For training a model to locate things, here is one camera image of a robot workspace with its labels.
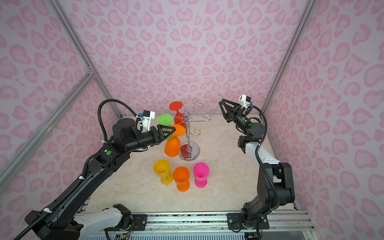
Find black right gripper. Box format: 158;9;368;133
219;103;255;138

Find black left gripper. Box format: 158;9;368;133
125;124;176;154

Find orange front wine glass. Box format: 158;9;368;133
165;125;186;158

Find orange wine glass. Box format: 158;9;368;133
165;125;186;158
173;167;190;192

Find green plastic wine glass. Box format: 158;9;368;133
158;114;173;126

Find red plastic wine glass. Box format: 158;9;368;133
169;101;186;128

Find yellow plastic wine glass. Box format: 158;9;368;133
153;160;173;185

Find orange back wine glass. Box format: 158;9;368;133
173;167;190;192

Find pink plastic wine glass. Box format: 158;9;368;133
193;163;210;188

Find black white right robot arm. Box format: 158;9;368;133
219;97;295;232

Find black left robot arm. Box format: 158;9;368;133
15;118;176;240

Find chrome wine glass rack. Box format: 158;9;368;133
179;103;212;162

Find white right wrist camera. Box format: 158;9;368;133
239;94;253;116

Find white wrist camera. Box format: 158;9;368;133
239;94;253;116
137;110;156;131

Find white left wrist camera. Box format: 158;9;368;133
137;110;156;131

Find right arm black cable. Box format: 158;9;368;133
250;104;280;208

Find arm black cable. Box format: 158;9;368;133
250;104;280;208
13;98;142;240

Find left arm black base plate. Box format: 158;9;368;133
132;214;148;232

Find aluminium diagonal frame bar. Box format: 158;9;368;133
1;71;95;193

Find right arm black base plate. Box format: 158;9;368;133
226;213;270;232

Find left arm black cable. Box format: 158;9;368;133
13;98;142;240

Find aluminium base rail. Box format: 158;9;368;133
81;210;319;240

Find aluminium frame post right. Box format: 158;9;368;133
262;0;319;115

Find aluminium frame post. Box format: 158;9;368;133
47;1;113;99
262;0;319;115

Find aluminium frame post left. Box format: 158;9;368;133
47;1;113;99

